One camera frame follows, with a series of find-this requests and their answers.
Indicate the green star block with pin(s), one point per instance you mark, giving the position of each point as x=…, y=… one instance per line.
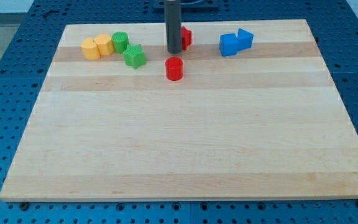
x=134, y=56

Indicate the red star block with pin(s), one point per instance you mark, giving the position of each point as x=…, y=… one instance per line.
x=186, y=37

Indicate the yellow rounded block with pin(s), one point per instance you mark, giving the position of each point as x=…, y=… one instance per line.
x=90, y=49

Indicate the blue cube block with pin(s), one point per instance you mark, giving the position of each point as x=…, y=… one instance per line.
x=228, y=44

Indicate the red cylinder block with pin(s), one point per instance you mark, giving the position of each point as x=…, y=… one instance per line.
x=174, y=68

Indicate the light wooden board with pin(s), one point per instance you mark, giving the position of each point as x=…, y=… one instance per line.
x=265, y=124

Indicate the yellow hexagon block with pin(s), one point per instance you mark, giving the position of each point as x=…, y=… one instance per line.
x=105, y=44

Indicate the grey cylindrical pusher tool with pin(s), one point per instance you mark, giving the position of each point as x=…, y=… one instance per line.
x=172, y=10

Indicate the green cylinder block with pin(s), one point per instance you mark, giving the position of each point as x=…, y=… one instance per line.
x=120, y=41

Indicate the blue angled block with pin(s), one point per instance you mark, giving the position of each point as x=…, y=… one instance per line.
x=245, y=39

